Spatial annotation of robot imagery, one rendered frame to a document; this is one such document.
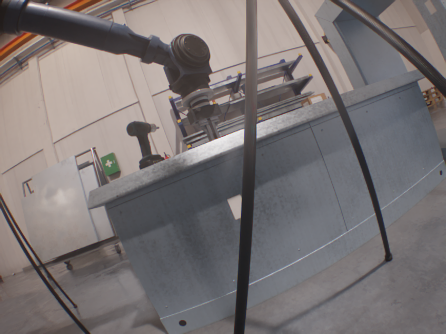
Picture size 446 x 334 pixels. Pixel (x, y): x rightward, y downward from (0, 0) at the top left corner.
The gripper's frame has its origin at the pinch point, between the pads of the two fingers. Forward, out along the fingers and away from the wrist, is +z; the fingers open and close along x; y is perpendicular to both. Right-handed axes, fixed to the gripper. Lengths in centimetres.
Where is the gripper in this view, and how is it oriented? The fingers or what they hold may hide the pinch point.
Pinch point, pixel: (214, 138)
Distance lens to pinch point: 99.1
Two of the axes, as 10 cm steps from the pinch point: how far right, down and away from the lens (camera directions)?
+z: 3.8, 9.3, -0.1
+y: 4.4, -1.9, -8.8
